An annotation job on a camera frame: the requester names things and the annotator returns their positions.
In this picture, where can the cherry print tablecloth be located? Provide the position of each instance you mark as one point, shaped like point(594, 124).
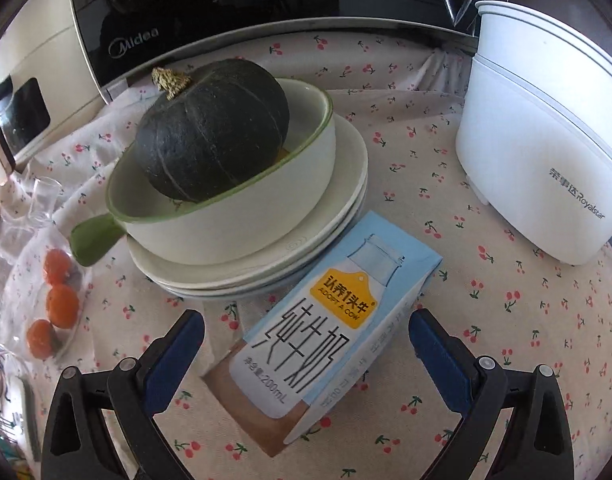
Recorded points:
point(485, 310)

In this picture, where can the clear plastic bag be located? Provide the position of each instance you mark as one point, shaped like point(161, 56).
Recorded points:
point(21, 230)

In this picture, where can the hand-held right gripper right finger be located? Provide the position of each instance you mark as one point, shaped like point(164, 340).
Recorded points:
point(435, 355)

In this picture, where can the light blue milk carton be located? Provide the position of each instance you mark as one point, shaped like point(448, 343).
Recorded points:
point(336, 320)

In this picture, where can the dark green pumpkin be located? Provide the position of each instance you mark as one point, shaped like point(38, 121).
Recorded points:
point(216, 125)

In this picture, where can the white electric cooking pot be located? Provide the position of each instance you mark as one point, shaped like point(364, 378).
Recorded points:
point(535, 135)

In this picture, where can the black glass microwave oven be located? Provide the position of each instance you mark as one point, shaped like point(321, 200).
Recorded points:
point(266, 5)

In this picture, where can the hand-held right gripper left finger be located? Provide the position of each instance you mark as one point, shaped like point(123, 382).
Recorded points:
point(178, 355)

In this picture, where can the cream air fryer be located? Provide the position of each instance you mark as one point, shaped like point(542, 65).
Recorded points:
point(41, 45)

